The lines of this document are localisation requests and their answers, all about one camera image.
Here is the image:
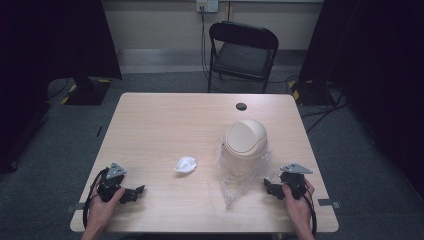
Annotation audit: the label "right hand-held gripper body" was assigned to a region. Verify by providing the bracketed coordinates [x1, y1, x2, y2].
[279, 162, 314, 200]

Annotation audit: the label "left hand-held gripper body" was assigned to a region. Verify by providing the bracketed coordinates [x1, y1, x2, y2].
[96, 162, 128, 203]

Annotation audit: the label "beige swing-lid trash can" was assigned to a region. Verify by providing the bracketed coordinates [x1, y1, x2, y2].
[222, 118, 269, 178]

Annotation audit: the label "white paper ball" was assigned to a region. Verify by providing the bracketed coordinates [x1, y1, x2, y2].
[173, 156, 198, 174]

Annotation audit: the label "person's right hand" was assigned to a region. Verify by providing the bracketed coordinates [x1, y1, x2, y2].
[281, 179, 316, 232]

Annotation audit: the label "person's left hand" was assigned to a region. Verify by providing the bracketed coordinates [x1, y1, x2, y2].
[87, 185, 126, 232]

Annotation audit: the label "clear plastic bag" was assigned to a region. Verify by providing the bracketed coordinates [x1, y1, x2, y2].
[214, 135, 278, 211]

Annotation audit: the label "grey tape strip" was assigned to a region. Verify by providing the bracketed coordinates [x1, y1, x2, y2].
[317, 198, 342, 210]
[64, 201, 86, 215]

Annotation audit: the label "black stand base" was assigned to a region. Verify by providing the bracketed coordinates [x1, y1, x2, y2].
[287, 79, 335, 107]
[61, 74, 113, 107]

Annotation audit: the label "black folding chair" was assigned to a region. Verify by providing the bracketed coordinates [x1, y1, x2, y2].
[207, 20, 280, 95]

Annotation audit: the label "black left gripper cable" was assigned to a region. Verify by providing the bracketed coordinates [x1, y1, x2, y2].
[81, 167, 110, 230]

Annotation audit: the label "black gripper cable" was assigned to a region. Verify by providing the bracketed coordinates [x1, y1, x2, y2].
[299, 185, 318, 238]
[81, 167, 110, 230]

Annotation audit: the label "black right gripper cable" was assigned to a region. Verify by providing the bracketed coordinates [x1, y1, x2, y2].
[299, 185, 318, 238]

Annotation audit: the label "black floor cables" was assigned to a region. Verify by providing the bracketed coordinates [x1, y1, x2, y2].
[299, 82, 350, 134]

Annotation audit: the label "black power cable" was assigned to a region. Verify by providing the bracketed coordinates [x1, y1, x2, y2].
[199, 5, 212, 83]

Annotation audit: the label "white wall outlet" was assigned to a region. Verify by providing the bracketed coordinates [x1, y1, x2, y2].
[195, 0, 220, 14]

